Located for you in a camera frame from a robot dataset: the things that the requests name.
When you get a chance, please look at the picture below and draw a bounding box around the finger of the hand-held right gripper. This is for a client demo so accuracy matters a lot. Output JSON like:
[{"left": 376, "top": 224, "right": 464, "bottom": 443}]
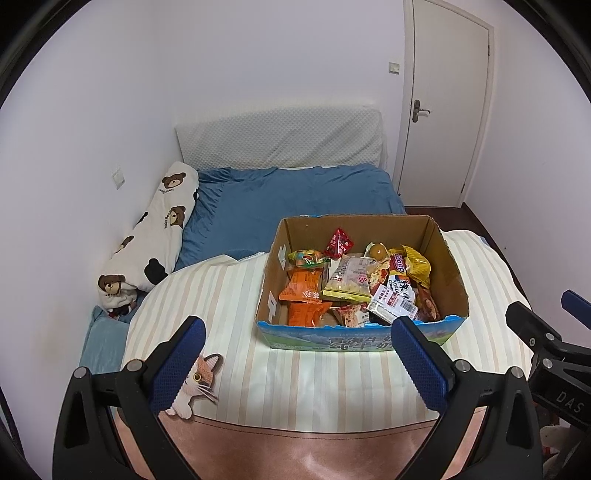
[
  {"left": 505, "top": 301, "right": 591, "bottom": 365},
  {"left": 561, "top": 290, "right": 591, "bottom": 329}
]

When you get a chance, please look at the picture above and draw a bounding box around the white cookie packet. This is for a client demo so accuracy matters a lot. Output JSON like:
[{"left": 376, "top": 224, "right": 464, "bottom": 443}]
[{"left": 335, "top": 302, "right": 370, "bottom": 328}]

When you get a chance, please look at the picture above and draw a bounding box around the white headboard cushion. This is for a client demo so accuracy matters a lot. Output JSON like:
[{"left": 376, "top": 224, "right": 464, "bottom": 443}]
[{"left": 175, "top": 105, "right": 387, "bottom": 169}]

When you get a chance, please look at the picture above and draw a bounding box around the white door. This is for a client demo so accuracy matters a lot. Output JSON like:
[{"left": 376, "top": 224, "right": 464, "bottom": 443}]
[{"left": 402, "top": 0, "right": 497, "bottom": 208}]

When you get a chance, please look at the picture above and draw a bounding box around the white bear print pillow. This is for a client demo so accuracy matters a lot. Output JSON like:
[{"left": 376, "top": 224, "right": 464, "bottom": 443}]
[{"left": 98, "top": 161, "right": 200, "bottom": 315}]

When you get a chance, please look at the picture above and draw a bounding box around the green colourful candy packet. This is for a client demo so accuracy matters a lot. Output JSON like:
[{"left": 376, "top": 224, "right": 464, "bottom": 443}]
[{"left": 288, "top": 249, "right": 331, "bottom": 268}]

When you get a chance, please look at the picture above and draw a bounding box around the orange snack packet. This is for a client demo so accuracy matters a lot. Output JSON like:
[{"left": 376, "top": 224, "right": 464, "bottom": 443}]
[
  {"left": 279, "top": 269, "right": 324, "bottom": 302},
  {"left": 287, "top": 300, "right": 334, "bottom": 328}
]

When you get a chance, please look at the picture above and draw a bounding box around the beige snack packet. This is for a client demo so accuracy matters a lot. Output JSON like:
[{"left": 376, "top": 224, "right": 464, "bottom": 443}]
[{"left": 322, "top": 255, "right": 378, "bottom": 303}]

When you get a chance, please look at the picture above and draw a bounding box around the red triangular snack packet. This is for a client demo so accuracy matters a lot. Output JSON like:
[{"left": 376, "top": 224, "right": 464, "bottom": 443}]
[{"left": 324, "top": 227, "right": 354, "bottom": 259}]

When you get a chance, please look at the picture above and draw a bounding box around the small yellow snack packet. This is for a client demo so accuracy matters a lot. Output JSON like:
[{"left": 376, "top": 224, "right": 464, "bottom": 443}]
[{"left": 402, "top": 244, "right": 431, "bottom": 288}]

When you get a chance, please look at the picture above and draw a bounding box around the light blue cloth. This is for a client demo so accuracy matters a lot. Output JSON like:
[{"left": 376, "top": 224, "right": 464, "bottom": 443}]
[{"left": 81, "top": 305, "right": 132, "bottom": 374}]

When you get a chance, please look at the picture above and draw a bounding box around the long red white packet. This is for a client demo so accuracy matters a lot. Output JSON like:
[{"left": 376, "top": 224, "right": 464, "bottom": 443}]
[{"left": 369, "top": 284, "right": 419, "bottom": 321}]

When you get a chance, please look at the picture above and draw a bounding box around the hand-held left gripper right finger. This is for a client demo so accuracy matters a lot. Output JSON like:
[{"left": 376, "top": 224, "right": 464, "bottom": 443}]
[{"left": 392, "top": 315, "right": 543, "bottom": 480}]

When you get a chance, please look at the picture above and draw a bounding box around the striped pink cat blanket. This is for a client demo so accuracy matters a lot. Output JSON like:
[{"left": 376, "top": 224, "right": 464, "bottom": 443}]
[{"left": 122, "top": 229, "right": 536, "bottom": 480}]

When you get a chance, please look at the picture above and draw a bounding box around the cardboard box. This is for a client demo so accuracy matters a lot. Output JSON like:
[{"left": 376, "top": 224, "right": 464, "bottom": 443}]
[{"left": 255, "top": 215, "right": 471, "bottom": 352}]

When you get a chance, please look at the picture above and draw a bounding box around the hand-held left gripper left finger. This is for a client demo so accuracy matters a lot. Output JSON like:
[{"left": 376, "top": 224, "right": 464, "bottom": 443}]
[{"left": 53, "top": 315, "right": 207, "bottom": 480}]

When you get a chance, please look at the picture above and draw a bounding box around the brown snack packet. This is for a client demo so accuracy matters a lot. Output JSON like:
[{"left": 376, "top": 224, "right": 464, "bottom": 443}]
[{"left": 416, "top": 286, "right": 439, "bottom": 321}]

